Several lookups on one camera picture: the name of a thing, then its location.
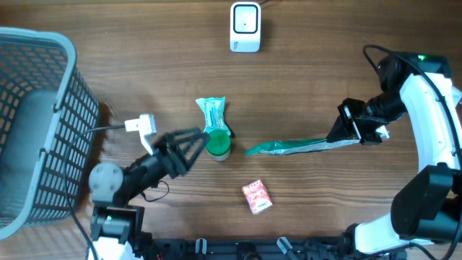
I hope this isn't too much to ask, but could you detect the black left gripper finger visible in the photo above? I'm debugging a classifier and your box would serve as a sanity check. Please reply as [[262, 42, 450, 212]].
[[154, 127, 201, 148], [173, 132, 210, 172]]

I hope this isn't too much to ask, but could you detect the green lid jar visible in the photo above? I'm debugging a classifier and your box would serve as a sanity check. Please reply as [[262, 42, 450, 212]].
[[206, 130, 231, 162]]

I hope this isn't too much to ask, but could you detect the light blue packet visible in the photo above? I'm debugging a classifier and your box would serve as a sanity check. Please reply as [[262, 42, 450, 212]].
[[196, 97, 231, 136]]

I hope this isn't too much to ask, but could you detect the green 3M gloves packet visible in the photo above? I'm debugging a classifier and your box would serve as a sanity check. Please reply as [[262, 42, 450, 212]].
[[245, 139, 359, 157]]

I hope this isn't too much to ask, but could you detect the red orange small carton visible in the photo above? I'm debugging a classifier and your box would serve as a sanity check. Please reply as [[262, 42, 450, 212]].
[[242, 180, 273, 215]]

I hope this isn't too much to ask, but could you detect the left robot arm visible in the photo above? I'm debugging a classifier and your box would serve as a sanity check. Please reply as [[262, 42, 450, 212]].
[[88, 128, 210, 259]]

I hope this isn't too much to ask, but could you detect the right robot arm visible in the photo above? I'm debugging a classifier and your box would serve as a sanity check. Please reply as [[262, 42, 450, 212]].
[[326, 50, 461, 258]]

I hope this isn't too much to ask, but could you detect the white barcode scanner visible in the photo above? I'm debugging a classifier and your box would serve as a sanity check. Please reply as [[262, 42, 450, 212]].
[[230, 1, 261, 53]]

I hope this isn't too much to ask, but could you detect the grey plastic mesh basket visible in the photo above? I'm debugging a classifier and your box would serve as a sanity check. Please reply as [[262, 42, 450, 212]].
[[1, 27, 100, 238]]

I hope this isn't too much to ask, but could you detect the black left camera cable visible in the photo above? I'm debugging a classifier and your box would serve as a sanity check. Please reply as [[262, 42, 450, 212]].
[[63, 124, 126, 260]]

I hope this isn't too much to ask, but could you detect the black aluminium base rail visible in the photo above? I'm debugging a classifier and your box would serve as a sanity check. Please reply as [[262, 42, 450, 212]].
[[147, 237, 352, 260]]

